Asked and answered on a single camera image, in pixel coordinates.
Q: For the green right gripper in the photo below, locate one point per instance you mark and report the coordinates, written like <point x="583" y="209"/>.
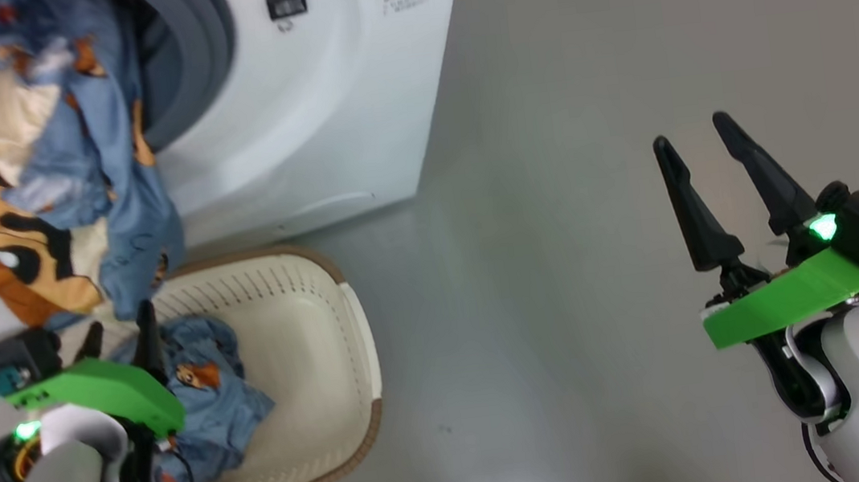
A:
<point x="792" y="297"/>

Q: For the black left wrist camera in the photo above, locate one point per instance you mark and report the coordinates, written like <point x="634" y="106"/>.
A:
<point x="18" y="352"/>

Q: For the cream perforated laundry basket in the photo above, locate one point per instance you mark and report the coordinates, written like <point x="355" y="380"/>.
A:
<point x="305" y="352"/>

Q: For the round white filter cover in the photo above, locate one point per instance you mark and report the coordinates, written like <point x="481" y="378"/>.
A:
<point x="329" y="208"/>

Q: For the white front-load washing machine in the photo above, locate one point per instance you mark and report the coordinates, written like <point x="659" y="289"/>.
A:
<point x="319" y="124"/>

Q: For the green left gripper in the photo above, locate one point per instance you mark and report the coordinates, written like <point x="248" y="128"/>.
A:
<point x="106" y="387"/>

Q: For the blue garment with cream lining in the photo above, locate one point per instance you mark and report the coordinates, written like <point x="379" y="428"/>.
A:
<point x="124" y="187"/>

